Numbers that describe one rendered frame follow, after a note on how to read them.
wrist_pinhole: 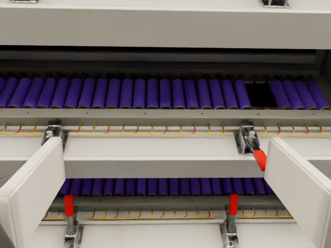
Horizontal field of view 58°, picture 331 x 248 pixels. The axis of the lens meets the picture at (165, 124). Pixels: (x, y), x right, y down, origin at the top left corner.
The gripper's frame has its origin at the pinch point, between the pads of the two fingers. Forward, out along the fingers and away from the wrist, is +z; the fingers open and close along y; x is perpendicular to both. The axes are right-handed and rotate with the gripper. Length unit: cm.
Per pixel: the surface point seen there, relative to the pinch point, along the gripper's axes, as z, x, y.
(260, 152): 17.4, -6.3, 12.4
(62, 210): 30.8, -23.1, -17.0
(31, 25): 17.6, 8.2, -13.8
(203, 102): 27.8, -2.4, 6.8
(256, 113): 24.9, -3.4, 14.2
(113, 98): 28.2, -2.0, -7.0
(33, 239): 26.9, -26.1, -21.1
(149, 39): 18.3, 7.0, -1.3
